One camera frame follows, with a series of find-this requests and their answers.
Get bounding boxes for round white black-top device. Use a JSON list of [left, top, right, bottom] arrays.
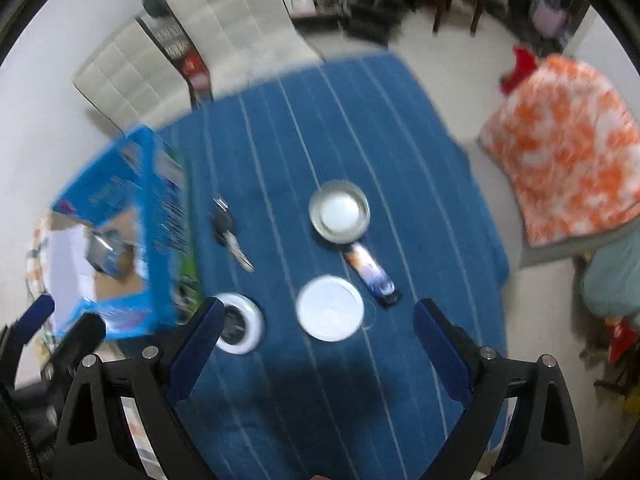
[[216, 292, 266, 356]]

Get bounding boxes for silver metal tin can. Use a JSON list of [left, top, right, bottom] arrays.
[[86, 229, 134, 280]]

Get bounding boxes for black car key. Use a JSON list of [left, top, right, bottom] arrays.
[[212, 196, 255, 273]]

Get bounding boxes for white round jar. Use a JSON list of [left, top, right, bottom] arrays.
[[295, 274, 364, 342]]

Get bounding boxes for small gold-rim round tin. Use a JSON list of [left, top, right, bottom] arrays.
[[308, 180, 370, 245]]

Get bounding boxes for blue cardboard milk box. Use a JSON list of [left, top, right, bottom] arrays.
[[44, 126, 201, 339]]

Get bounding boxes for blue striped tablecloth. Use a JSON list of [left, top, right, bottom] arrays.
[[160, 53, 508, 479]]

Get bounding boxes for left white leather chair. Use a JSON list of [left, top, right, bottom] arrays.
[[73, 20, 192, 130]]

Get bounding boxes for white leather chair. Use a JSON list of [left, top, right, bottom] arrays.
[[165, 0, 323, 100], [73, 20, 192, 130]]

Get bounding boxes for red cloth bag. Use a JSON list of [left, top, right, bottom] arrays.
[[500, 46, 538, 96]]

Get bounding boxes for right white leather chair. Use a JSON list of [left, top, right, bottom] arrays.
[[165, 0, 323, 100]]

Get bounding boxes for pink small suitcase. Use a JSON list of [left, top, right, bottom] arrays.
[[532, 0, 567, 38]]

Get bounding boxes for black weight bench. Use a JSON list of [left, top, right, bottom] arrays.
[[346, 0, 418, 47]]

